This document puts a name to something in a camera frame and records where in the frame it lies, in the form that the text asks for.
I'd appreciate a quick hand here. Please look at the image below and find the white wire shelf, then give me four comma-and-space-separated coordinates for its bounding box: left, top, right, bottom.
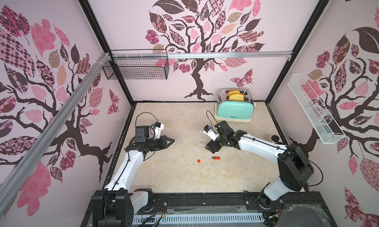
287, 73, 347, 144

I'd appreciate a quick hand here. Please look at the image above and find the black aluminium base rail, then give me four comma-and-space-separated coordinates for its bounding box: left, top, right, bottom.
81, 191, 337, 227

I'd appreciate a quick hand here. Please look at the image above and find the mint green toaster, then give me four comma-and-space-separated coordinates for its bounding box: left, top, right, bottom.
215, 88, 256, 122

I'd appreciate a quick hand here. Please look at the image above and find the black wire basket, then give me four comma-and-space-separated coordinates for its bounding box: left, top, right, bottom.
103, 49, 169, 80

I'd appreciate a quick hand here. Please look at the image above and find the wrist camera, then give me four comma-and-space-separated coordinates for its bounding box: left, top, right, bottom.
152, 122, 164, 139
203, 125, 220, 141

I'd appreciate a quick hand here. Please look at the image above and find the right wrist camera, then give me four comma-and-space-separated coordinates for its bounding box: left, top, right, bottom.
203, 125, 220, 141

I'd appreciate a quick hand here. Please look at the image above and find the glass spice jar far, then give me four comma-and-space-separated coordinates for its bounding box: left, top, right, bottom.
271, 135, 280, 143

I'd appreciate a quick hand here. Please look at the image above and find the bread slice in toaster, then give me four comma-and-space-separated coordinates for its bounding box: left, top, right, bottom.
227, 90, 245, 101

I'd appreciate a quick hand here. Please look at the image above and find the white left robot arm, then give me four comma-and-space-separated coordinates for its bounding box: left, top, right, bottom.
91, 135, 175, 227

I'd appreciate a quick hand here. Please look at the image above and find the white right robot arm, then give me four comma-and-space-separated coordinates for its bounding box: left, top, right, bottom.
202, 121, 314, 210

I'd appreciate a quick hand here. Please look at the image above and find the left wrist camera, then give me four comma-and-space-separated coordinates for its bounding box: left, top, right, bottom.
152, 122, 164, 139

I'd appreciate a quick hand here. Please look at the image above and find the white slotted cable duct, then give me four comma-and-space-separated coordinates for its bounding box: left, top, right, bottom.
132, 213, 265, 227

